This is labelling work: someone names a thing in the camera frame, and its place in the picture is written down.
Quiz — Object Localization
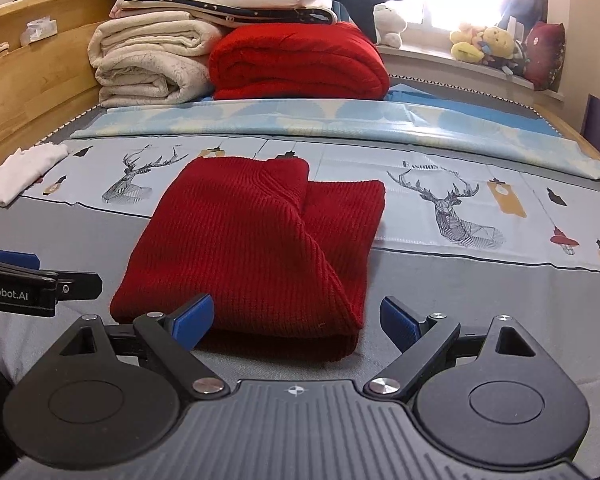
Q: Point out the wooden bed headboard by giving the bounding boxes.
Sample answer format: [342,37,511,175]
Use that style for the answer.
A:
[0,0,116,165]

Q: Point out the small white box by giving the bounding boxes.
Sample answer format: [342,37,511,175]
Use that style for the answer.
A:
[20,16,58,47]

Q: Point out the folded cream blanket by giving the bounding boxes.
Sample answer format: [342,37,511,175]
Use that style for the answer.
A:
[87,11,224,108]

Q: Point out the light blue patterned sheet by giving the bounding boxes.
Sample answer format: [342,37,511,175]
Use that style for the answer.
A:
[72,99,600,180]

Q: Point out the dark red knit garment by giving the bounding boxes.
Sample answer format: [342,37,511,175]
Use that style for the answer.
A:
[110,157,386,362]

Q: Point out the deer print bed sheet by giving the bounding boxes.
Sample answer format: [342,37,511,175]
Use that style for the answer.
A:
[0,104,600,478]

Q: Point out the dark red cushion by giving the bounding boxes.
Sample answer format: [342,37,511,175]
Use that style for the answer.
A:
[524,22,566,91]

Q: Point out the white plush toy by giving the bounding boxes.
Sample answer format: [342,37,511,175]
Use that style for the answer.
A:
[374,4,407,49]

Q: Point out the yellow plush toys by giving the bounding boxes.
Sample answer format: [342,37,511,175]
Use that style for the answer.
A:
[449,24,528,76]

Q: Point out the small white cloth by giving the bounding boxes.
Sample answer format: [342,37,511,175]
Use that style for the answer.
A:
[0,143,69,207]

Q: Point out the folded red blanket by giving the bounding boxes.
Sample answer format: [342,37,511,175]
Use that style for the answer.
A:
[209,22,389,100]

